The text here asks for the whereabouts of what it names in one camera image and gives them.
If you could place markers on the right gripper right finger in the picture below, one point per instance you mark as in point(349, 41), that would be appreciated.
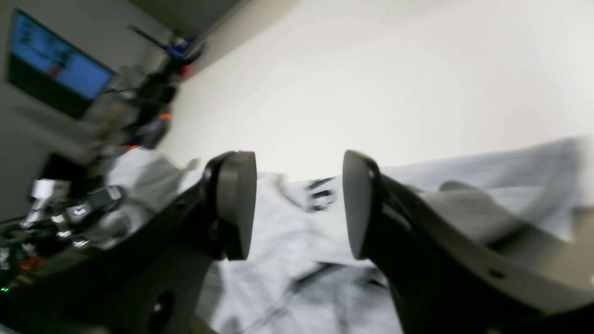
point(442, 281)

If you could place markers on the grey T-shirt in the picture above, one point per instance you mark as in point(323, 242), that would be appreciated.
point(487, 244)

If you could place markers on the computer monitor blue screen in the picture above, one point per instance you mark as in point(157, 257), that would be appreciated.
point(51, 70)

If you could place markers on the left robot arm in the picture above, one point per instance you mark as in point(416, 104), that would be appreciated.
point(140, 121)

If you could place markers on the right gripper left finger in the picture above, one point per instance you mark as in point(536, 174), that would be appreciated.
point(131, 256)

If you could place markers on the blue clamp right edge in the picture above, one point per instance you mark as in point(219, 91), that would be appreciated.
point(180, 51)

